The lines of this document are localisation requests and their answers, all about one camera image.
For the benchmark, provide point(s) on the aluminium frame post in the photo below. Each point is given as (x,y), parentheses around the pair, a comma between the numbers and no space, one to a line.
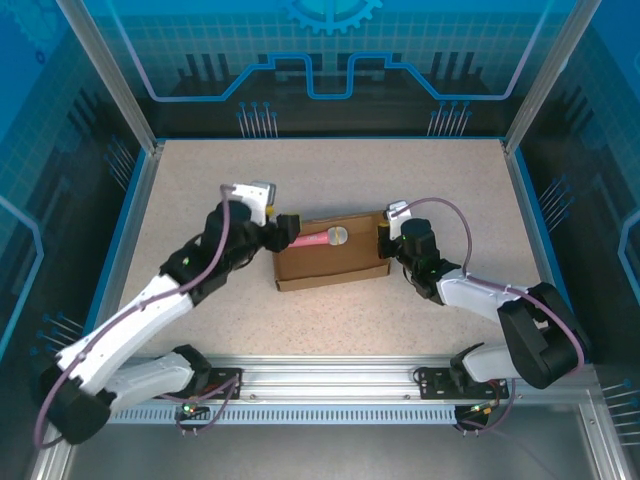
(121,85)
(546,75)

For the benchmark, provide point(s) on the brown cardboard box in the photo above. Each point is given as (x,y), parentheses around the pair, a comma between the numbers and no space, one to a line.
(330,265)

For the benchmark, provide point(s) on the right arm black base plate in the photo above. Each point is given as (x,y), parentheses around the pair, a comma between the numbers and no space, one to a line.
(432,385)

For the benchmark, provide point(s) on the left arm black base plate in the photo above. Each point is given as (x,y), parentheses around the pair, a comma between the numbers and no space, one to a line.
(225,377)

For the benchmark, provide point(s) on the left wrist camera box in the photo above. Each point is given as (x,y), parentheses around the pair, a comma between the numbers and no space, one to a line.
(252,197)

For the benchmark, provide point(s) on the power connector with green light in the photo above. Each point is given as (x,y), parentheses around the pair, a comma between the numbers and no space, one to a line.
(189,408)
(482,409)

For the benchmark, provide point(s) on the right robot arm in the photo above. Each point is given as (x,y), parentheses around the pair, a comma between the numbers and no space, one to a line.
(540,340)

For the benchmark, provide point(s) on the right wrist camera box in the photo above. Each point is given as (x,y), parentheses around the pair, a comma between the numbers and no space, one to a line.
(397,210)

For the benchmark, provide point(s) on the blue table edge strip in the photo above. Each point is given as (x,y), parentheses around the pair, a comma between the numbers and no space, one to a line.
(123,225)
(533,200)

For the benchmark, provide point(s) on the pink toy microphone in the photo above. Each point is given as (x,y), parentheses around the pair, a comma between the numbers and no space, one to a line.
(315,240)

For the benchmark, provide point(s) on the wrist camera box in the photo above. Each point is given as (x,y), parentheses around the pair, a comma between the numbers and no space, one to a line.
(397,210)
(252,197)

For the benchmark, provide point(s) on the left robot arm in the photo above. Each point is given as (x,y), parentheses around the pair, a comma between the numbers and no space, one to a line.
(125,320)

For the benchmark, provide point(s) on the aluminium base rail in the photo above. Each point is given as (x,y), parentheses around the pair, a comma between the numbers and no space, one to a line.
(325,375)

